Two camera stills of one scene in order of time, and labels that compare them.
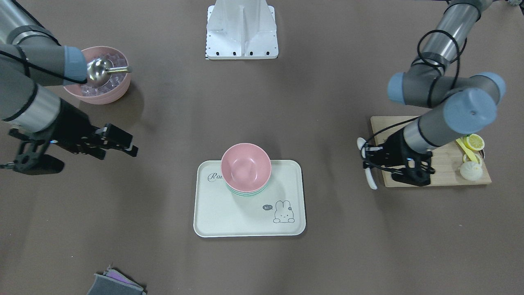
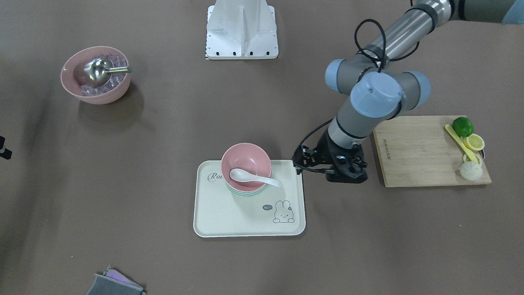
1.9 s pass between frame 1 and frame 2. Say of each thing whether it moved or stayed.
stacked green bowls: stayed
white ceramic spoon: moved
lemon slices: stayed
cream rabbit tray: stayed
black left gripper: moved
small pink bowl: stayed
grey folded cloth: stayed
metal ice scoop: stayed
